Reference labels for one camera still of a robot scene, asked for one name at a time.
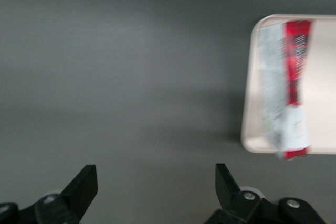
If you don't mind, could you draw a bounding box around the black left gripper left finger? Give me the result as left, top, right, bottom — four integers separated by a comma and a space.
0, 164, 99, 224

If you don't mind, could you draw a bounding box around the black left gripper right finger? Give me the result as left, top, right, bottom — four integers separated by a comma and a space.
203, 163, 327, 224

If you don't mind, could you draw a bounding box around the red tartan shortbread cookie box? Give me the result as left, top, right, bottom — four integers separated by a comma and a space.
256, 20, 312, 162

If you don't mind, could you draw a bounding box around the beige rectangular plastic tray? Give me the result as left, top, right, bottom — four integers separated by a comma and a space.
240, 14, 336, 155

